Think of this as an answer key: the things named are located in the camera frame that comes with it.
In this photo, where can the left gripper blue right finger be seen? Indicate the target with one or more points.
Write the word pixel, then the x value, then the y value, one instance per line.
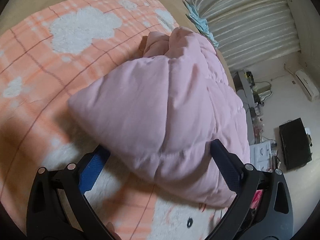
pixel 273 218

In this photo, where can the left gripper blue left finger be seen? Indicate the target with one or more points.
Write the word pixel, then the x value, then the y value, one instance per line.
pixel 46 216

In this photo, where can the pink quilted jacket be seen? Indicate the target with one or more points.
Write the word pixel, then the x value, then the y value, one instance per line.
pixel 159 113

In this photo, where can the pink yellow cloth bundle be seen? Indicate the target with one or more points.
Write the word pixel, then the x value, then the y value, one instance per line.
pixel 256 199

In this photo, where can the white drawer dresser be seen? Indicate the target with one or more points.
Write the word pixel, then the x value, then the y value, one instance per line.
pixel 262 156

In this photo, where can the black flat television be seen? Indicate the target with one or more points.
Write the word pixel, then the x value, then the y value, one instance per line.
pixel 295 144

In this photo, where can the white air conditioner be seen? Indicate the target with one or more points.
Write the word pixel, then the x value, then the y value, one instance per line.
pixel 307 85

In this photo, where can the orange white plaid blanket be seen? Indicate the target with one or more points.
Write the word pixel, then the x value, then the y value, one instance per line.
pixel 46 58

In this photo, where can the white striped curtain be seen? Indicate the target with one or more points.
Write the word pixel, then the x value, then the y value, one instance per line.
pixel 250 31

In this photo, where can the light blue striped garment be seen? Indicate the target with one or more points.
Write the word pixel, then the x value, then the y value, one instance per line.
pixel 201 24

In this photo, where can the grey curved wall shelf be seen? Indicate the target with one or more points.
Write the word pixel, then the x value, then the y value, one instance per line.
pixel 244 91

